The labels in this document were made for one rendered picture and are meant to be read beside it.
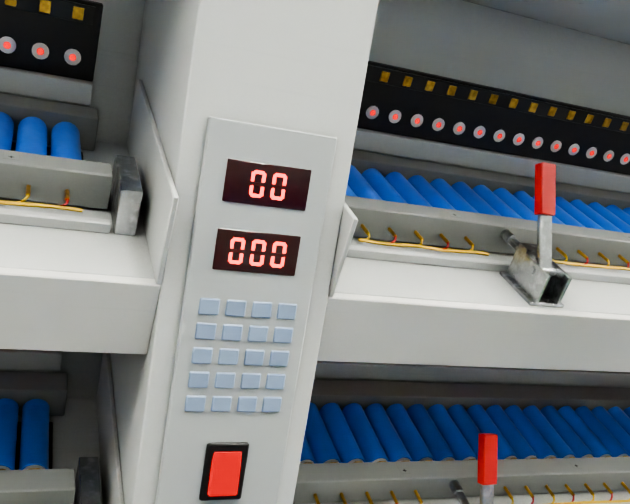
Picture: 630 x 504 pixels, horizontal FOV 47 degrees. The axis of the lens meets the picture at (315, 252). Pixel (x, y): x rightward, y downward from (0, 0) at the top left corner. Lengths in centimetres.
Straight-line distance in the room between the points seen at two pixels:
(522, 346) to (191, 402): 22
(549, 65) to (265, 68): 39
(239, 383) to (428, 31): 37
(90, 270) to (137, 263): 3
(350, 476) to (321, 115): 27
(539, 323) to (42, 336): 30
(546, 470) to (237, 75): 42
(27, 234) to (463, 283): 27
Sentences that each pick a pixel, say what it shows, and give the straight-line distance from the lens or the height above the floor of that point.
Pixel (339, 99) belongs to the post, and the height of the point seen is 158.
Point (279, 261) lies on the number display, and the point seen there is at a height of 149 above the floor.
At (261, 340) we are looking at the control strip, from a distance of 40.
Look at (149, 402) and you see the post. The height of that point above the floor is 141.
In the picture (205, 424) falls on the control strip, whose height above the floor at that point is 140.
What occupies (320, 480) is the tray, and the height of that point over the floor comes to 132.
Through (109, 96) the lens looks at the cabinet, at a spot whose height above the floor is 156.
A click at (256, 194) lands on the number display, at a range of 38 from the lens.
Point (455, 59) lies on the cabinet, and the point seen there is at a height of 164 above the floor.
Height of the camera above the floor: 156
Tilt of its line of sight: 9 degrees down
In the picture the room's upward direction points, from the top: 9 degrees clockwise
